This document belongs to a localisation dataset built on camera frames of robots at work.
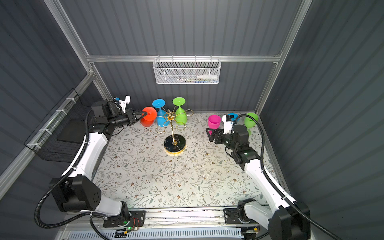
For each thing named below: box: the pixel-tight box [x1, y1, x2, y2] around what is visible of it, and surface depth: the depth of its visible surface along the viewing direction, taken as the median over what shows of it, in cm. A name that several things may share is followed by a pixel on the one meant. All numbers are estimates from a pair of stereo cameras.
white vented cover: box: [66, 229, 243, 240], surface depth 71 cm
